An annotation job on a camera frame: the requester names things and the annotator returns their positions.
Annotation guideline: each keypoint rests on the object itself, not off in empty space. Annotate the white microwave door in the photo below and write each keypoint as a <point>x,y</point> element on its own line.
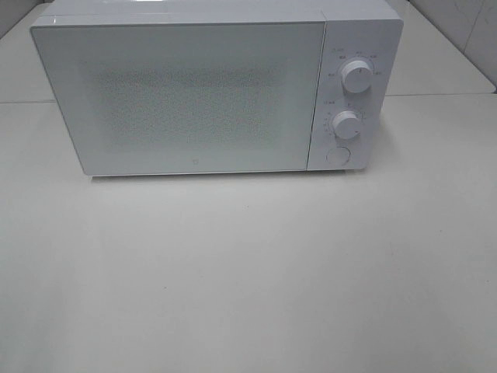
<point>145,100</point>

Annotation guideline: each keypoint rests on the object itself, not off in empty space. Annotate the round white door button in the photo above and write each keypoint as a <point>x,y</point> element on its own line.
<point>338,157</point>

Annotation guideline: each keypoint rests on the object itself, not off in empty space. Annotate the white microwave knob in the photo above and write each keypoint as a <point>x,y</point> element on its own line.
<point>356,75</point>
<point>347,124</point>

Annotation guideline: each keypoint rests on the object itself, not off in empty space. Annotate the white microwave oven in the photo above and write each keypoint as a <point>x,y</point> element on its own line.
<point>370,30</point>

